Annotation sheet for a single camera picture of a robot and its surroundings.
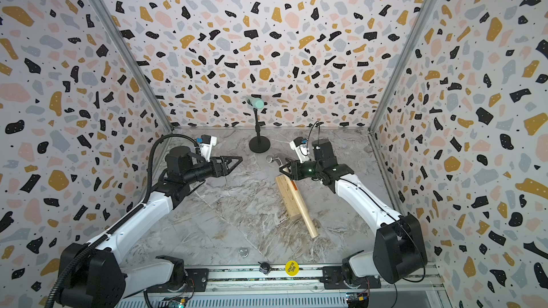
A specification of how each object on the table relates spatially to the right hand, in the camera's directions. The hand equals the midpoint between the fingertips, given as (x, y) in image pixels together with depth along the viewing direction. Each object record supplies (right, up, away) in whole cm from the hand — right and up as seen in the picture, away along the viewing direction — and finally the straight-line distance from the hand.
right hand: (286, 169), depth 79 cm
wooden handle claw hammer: (+8, -18, -6) cm, 20 cm away
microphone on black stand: (-15, +10, +34) cm, 38 cm away
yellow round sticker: (+2, -35, -3) cm, 35 cm away
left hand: (-17, +4, -3) cm, 17 cm away
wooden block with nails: (+1, -13, +13) cm, 18 cm away
